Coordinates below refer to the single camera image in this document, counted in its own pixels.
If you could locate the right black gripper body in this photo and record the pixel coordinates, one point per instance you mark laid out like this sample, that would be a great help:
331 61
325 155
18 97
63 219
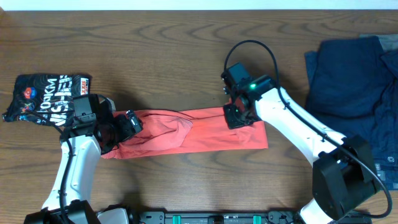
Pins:
237 117

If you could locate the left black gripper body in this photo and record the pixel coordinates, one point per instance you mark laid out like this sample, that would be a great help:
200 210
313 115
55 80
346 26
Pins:
129 125

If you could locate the red soccer t-shirt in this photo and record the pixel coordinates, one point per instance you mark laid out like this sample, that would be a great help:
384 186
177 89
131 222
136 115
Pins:
178 132

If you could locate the black printed shirt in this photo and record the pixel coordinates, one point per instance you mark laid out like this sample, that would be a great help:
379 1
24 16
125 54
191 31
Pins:
49 95

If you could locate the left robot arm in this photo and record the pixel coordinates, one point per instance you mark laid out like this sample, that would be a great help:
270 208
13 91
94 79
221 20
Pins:
94 132

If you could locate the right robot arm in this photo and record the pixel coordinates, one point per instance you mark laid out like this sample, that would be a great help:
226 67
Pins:
342 167

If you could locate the navy blue shirt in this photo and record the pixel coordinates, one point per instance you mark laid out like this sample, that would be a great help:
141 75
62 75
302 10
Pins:
353 90

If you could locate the grey garment under pile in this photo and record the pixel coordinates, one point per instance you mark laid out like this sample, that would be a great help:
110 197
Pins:
388 41

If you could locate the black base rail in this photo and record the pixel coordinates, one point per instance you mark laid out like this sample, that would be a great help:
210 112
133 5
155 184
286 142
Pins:
214 218

